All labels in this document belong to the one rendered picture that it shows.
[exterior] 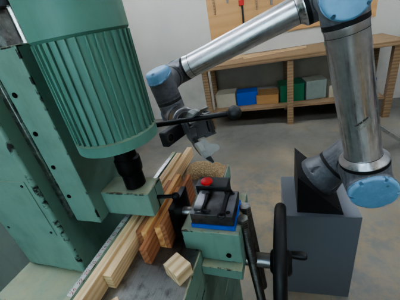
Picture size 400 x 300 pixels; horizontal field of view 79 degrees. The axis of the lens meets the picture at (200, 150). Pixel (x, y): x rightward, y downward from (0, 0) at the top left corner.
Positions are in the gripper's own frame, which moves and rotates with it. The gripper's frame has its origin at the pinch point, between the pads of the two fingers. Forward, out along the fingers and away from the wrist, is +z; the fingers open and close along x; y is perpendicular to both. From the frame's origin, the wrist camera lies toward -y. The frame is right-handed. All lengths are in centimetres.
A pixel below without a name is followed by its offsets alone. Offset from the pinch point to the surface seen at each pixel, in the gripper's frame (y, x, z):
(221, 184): -1.8, 9.0, 8.6
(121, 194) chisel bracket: -24.3, 4.4, 0.0
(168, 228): -17.4, 13.4, 8.5
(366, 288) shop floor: 62, 115, 0
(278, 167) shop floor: 101, 110, -116
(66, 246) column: -43.0, 14.8, -5.9
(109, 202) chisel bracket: -28.1, 6.8, -3.1
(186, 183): -7.9, 11.2, -2.3
